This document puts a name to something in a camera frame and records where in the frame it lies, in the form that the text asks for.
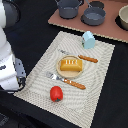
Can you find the yellow toy bread loaf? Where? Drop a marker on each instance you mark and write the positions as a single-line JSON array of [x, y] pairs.
[[71, 65]]

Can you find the red toy tomato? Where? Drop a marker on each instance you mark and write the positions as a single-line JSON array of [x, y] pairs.
[[56, 94]]

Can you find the light blue milk carton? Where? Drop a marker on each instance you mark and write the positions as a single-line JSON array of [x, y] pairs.
[[88, 40]]

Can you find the grey toy saucepan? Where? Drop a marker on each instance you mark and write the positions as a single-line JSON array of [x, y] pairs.
[[94, 15]]

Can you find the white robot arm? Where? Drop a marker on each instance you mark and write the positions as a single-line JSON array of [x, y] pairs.
[[12, 72]]

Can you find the round wooden plate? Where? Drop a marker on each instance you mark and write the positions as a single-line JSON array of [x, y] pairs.
[[67, 74]]

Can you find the woven beige placemat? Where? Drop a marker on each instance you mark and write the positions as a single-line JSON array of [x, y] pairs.
[[77, 106]]

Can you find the grey toy cooking pot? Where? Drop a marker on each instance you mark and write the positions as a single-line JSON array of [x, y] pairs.
[[68, 9]]

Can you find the beige bowl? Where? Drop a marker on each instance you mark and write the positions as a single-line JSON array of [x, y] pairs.
[[123, 14]]

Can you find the toy fork wooden handle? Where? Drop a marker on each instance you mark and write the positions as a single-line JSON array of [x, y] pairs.
[[55, 77]]

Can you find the toy knife wooden handle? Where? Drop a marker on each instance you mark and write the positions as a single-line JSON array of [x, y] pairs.
[[80, 56]]

